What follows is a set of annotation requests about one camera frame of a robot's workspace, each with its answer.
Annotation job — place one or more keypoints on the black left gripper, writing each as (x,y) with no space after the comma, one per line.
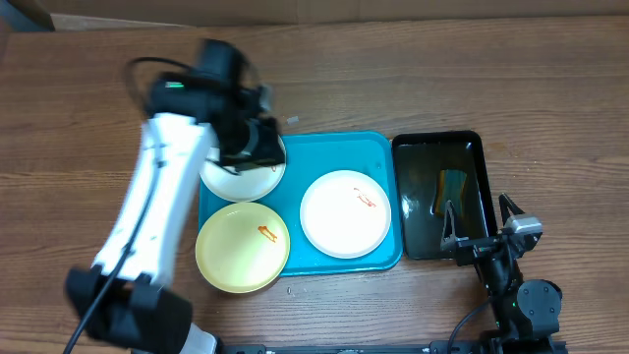
(271,152)

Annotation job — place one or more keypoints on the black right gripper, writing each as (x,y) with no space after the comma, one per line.
(480,249)

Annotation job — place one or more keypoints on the green yellow sponge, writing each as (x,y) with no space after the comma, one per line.
(451,186)

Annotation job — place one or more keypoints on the white plate with red stain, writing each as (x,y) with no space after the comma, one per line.
(345,214)

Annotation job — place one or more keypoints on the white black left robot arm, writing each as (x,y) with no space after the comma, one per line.
(125,298)

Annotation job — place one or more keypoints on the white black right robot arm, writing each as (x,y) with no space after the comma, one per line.
(526,311)

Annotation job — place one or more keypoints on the teal plastic tray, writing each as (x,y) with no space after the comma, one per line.
(309,157)

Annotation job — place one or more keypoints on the black tray with water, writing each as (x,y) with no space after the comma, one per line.
(418,159)

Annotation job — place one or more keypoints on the yellow plate with orange stain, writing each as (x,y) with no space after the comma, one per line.
(242,247)

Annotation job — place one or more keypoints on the cardboard sheet at back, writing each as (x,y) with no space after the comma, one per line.
(205,13)

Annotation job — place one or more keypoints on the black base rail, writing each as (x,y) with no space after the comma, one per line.
(435,347)

